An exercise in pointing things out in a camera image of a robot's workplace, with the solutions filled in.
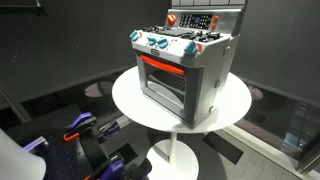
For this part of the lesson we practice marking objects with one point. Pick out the orange stove dial knob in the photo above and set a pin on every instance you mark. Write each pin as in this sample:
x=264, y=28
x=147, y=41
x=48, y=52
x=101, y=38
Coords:
x=171, y=19

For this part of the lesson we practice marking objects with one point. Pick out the blue stove knob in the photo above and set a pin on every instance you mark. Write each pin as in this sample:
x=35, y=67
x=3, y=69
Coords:
x=162, y=42
x=191, y=48
x=134, y=35
x=152, y=40

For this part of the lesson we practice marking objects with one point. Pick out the black overhead bar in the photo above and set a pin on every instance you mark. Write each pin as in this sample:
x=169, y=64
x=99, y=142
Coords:
x=23, y=8

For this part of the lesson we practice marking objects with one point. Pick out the gray toy stove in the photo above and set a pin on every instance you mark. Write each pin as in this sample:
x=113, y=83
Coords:
x=208, y=63

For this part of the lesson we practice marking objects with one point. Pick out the small orange round button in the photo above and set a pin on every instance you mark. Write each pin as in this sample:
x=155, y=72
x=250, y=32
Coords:
x=213, y=25
x=216, y=18

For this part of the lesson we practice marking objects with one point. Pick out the white round pedestal table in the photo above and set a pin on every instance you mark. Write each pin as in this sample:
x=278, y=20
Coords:
x=233, y=100

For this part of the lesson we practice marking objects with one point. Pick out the purple black clamp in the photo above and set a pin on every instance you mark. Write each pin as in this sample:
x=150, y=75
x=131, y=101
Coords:
x=111, y=128
x=35, y=144
x=115, y=168

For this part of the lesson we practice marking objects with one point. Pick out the dark floor mat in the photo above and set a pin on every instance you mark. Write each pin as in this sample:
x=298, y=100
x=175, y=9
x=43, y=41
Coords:
x=223, y=146

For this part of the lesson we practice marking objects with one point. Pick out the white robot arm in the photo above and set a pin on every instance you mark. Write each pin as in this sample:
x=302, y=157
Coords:
x=16, y=160

